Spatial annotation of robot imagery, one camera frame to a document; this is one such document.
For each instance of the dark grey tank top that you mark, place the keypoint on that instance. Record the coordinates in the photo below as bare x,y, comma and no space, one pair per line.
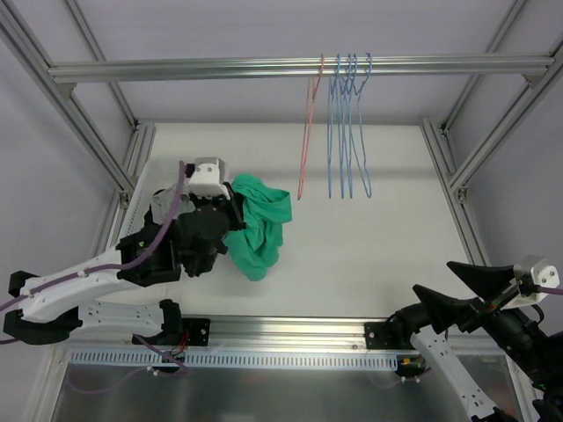
161,202

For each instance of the blue hanger of green top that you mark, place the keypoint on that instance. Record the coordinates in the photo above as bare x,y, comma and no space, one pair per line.
352,155

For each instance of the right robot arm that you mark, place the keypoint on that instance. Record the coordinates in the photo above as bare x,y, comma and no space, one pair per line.
434,333

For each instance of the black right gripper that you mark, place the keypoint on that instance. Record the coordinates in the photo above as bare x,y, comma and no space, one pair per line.
477,314

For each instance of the white plastic basket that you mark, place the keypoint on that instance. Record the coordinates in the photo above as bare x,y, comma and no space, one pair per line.
159,172

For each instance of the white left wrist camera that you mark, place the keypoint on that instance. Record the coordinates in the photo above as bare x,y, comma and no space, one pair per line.
209,178

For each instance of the white slotted cable duct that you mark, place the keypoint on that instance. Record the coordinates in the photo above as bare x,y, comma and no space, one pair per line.
238,359

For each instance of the blue hanger of grey top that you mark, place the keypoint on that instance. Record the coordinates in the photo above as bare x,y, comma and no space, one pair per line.
333,141

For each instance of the aluminium hanging rail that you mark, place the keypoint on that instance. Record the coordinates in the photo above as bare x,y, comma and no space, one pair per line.
232,68

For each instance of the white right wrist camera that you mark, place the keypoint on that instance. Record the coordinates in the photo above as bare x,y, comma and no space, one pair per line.
535,278

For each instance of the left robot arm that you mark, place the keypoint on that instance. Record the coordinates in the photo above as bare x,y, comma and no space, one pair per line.
51,309

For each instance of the black tank top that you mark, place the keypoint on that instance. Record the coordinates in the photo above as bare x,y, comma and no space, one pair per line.
152,219

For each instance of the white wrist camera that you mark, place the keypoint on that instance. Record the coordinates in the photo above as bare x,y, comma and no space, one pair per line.
535,278
209,178

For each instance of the green tank top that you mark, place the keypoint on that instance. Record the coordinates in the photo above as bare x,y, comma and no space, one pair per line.
255,249

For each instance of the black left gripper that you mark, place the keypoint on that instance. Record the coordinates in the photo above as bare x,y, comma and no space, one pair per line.
230,207

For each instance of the blue hanger of black top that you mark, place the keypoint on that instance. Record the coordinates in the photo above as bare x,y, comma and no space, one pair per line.
343,132

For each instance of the pink wire hanger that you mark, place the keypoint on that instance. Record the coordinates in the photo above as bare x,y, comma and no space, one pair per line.
312,91

